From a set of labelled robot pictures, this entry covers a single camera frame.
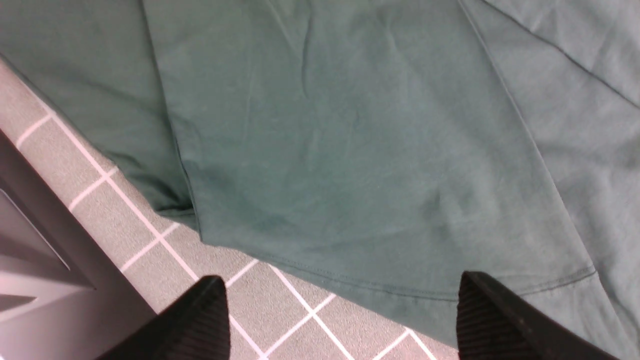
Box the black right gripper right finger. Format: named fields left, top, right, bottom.
left=455, top=271, right=615, bottom=360

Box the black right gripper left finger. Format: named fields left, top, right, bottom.
left=100, top=275, right=231, bottom=360

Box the green long-sleeved shirt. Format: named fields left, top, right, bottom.
left=0, top=0, right=639, bottom=360

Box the grey checked tablecloth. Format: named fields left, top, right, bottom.
left=0, top=64, right=458, bottom=360

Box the grey table edge frame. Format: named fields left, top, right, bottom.
left=0, top=134, right=156, bottom=360

